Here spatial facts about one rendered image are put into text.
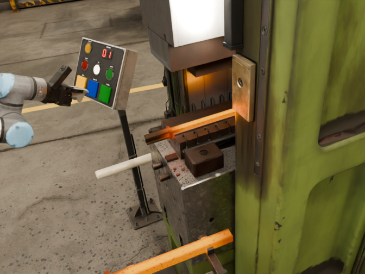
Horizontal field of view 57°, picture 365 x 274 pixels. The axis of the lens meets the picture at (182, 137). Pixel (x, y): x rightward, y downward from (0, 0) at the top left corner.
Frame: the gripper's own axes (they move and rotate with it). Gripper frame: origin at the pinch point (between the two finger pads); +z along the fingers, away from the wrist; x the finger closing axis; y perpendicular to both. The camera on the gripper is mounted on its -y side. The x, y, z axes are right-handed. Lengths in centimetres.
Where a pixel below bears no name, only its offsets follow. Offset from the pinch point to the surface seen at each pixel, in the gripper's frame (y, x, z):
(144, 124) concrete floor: 42, -94, 141
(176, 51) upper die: -25, 54, -10
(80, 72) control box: -4.4, -23.0, 11.0
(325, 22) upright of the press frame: -37, 98, -17
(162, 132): 4.3, 45.5, 3.8
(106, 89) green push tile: -1.6, 0.9, 10.3
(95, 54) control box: -15.6, -13.4, 11.0
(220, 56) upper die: -27, 61, 5
